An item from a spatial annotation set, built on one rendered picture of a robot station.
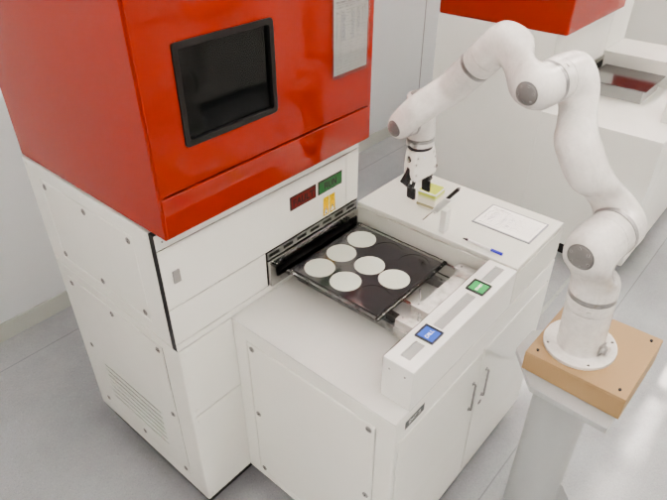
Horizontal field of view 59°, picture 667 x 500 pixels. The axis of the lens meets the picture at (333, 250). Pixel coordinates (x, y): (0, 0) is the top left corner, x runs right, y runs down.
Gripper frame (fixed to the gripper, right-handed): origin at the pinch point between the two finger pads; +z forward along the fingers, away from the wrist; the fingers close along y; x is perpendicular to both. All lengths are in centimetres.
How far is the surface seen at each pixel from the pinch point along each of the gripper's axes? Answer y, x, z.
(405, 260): -7.8, -2.5, 22.4
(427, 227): 4.6, -0.3, 16.4
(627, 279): 163, -11, 122
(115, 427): -98, 77, 106
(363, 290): -28.7, -5.1, 21.3
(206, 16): -57, 12, -62
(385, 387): -48, -35, 25
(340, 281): -31.2, 2.6, 21.0
